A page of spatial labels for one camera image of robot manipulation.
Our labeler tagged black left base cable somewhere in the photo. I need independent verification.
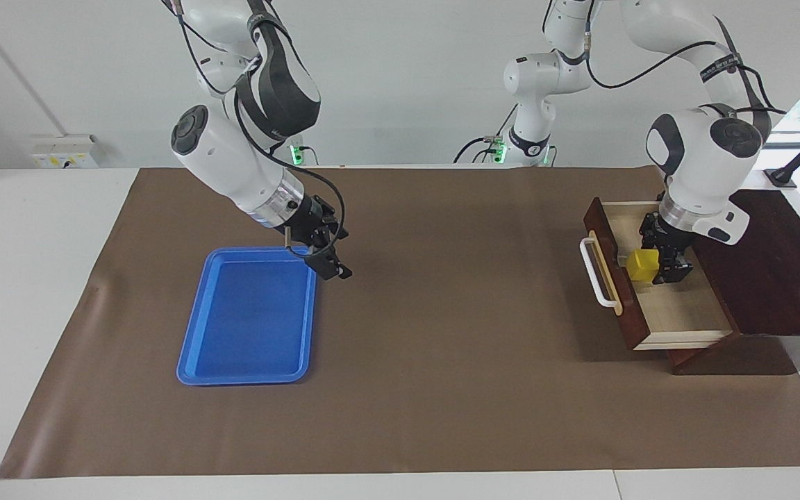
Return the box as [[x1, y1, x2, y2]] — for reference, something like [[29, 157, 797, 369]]
[[454, 104, 519, 165]]

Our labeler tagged white drawer handle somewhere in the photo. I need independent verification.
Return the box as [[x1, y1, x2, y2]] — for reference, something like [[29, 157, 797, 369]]
[[580, 237, 619, 308]]

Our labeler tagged wooden drawer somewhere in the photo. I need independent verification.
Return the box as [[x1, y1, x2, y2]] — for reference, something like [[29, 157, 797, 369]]
[[583, 197, 734, 351]]

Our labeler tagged brown paper table mat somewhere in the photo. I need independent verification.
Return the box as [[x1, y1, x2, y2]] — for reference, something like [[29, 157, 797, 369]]
[[0, 167, 800, 480]]

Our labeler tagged white wall socket box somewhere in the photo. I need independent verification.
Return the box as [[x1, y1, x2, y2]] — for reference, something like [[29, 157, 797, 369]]
[[32, 135, 99, 169]]

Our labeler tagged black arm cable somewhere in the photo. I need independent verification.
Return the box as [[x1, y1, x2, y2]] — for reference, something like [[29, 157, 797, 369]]
[[178, 0, 347, 259], [584, 14, 786, 115]]

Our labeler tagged blue plastic tray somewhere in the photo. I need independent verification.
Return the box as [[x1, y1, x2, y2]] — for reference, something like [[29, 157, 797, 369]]
[[176, 246, 319, 387]]

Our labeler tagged yellow cube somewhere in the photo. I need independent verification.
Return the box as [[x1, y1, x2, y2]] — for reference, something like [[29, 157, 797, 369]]
[[626, 250, 662, 283]]

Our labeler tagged dark wooden drawer cabinet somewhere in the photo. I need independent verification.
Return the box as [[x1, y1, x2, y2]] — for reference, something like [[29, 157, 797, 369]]
[[667, 187, 800, 376]]

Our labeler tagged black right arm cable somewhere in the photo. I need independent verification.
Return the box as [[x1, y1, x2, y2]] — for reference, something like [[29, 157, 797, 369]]
[[178, 0, 347, 259]]

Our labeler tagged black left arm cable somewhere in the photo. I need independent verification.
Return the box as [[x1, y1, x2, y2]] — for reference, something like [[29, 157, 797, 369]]
[[584, 14, 786, 115]]

